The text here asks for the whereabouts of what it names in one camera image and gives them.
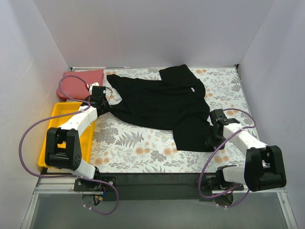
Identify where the floral table mat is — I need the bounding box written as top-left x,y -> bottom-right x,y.
65,67 -> 270,173

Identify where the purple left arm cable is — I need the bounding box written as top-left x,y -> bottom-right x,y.
18,75 -> 120,216

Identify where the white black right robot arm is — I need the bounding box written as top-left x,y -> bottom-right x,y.
210,109 -> 286,192

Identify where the aluminium frame rail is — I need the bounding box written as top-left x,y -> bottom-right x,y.
21,174 -> 77,229

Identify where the folded red t shirt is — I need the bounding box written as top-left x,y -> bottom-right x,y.
61,70 -> 104,100

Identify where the black t shirt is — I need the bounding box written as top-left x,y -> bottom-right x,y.
107,64 -> 214,152

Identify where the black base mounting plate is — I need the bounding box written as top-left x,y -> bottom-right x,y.
73,173 -> 237,201

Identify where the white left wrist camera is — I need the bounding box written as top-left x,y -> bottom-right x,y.
86,82 -> 100,93

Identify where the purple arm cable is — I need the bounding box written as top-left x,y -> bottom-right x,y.
198,108 -> 257,208
18,75 -> 120,216

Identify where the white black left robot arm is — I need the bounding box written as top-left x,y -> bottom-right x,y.
45,85 -> 110,191

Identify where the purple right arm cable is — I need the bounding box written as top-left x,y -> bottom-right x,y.
198,108 -> 257,208

